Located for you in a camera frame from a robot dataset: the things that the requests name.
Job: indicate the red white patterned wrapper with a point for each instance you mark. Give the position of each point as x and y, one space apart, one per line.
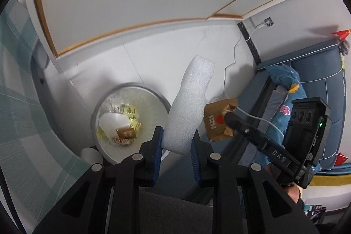
122 141

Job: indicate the white wall socket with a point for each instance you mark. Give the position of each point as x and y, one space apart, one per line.
269 21

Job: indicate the large brown paper packet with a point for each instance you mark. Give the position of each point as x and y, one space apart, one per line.
126 132

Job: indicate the small brown wrapper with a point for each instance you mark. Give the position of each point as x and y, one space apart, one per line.
214 124

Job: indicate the green checked tablecloth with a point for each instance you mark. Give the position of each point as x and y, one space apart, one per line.
22 113

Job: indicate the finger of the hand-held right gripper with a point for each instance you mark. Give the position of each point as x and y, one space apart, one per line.
257 140

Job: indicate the blue sofa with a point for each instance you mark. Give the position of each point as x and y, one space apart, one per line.
323 72

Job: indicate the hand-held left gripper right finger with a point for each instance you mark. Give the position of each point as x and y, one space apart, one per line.
195 162

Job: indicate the black speckled trim strip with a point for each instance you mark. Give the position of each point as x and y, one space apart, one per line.
249 42

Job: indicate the small printed box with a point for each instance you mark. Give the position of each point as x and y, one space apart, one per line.
315 213

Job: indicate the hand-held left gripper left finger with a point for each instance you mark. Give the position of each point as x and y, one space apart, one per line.
156 157

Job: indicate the yellow plastic wrapper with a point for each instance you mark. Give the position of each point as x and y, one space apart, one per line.
131 116

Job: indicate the white foam piece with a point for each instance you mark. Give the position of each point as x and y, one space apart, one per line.
189 108
112 123

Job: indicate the small red flag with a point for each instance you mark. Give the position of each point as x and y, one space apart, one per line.
342 34
342 158

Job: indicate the grey white waste bin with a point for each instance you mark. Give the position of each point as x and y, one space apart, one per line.
150 110

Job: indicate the blue floral cloth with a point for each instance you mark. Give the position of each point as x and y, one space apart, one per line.
288 77

